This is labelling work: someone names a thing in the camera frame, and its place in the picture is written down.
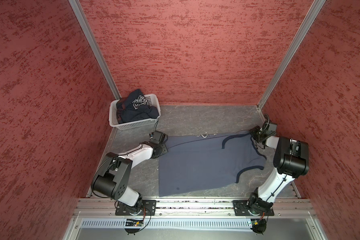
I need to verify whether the grey blue tank top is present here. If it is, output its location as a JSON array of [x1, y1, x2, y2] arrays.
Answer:
[[159, 131, 267, 197]]

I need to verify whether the dark navy tank top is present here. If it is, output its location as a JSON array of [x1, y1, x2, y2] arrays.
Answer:
[[116, 89, 159, 124]]

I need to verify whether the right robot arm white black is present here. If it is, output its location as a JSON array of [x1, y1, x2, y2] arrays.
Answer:
[[247, 126, 309, 216]]

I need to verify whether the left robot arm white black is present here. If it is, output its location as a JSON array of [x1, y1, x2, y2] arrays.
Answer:
[[91, 142, 168, 215]]

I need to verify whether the white plastic laundry basket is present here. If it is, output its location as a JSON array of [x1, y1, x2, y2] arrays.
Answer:
[[109, 94, 161, 130]]

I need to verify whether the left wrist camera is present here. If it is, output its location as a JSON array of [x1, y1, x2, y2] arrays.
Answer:
[[149, 131, 167, 145]]

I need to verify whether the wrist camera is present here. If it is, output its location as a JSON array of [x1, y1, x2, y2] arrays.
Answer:
[[149, 131, 167, 145], [262, 121, 278, 137]]

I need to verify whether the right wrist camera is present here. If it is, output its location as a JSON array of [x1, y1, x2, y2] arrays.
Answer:
[[262, 121, 278, 137]]

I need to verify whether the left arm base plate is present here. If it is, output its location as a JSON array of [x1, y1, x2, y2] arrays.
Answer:
[[115, 200, 157, 216]]

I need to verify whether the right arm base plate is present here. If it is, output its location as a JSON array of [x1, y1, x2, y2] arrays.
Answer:
[[233, 200, 275, 217]]

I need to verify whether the perforated cable duct strip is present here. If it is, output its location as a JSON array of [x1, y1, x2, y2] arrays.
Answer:
[[80, 218, 252, 231]]

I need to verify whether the left connector board with wires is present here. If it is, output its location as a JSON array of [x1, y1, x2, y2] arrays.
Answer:
[[124, 207, 152, 235]]

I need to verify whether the connector board with wires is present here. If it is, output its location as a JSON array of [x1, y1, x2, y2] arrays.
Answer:
[[124, 207, 152, 235], [251, 213, 268, 235]]

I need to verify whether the right connector board with wires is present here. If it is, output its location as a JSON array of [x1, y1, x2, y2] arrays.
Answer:
[[251, 213, 268, 235]]

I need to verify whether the aluminium front rail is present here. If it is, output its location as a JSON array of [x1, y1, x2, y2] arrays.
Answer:
[[73, 197, 318, 219]]

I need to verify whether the right corner aluminium post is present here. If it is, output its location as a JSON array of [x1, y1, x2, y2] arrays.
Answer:
[[257, 0, 326, 112]]

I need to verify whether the corner aluminium post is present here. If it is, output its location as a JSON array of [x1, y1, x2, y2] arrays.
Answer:
[[69, 0, 121, 100], [257, 0, 326, 112]]

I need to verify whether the left corner aluminium post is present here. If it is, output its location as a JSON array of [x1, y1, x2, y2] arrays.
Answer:
[[69, 0, 121, 100]]

